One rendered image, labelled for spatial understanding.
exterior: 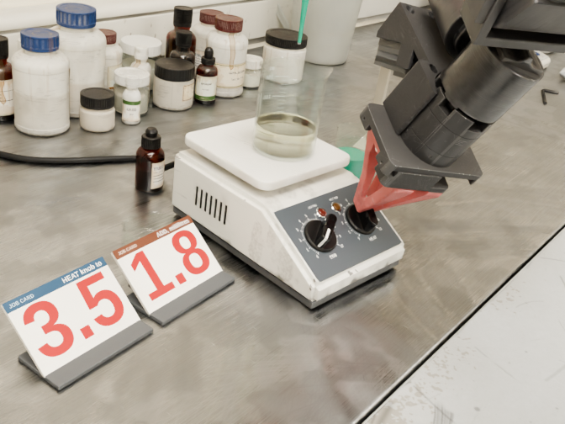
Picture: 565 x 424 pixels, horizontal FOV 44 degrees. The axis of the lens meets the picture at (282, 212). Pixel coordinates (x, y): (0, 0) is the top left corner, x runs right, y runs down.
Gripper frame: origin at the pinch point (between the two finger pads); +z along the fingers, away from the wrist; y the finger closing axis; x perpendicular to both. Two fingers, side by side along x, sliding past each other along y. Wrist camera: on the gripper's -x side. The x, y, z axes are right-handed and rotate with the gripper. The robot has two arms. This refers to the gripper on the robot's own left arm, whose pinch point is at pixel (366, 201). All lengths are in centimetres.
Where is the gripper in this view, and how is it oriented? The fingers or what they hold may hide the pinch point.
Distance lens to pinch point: 64.9
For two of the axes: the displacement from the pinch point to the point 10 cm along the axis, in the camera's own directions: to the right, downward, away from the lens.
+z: -4.7, 5.5, 6.9
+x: 2.5, 8.3, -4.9
